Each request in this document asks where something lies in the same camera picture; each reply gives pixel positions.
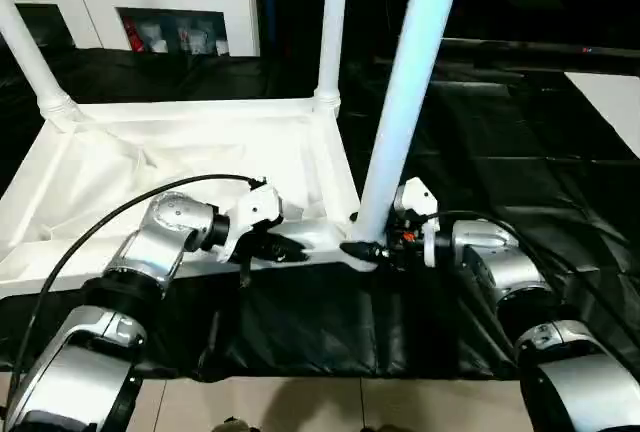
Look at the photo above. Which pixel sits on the small bottles behind glass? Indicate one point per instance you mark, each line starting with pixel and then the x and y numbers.
pixel 175 34

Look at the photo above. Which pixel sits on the dark left robot foot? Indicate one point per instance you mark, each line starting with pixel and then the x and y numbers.
pixel 235 427

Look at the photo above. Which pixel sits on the white plastic table leg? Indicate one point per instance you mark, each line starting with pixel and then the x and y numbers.
pixel 410 62
pixel 35 52
pixel 332 22

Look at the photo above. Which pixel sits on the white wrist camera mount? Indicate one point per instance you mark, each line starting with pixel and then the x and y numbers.
pixel 418 202
pixel 255 210

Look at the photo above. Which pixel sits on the black plastic mat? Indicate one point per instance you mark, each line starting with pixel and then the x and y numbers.
pixel 520 282

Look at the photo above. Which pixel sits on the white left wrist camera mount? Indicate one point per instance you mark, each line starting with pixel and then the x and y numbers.
pixel 255 210

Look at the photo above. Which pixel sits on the white plastic table top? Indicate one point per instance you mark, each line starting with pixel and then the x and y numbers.
pixel 150 162

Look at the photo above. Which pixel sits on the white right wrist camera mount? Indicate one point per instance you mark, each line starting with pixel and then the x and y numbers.
pixel 418 202

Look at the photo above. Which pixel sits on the dark metal rail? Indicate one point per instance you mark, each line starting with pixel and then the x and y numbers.
pixel 540 52

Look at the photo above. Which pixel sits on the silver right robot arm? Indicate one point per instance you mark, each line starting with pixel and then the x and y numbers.
pixel 510 272

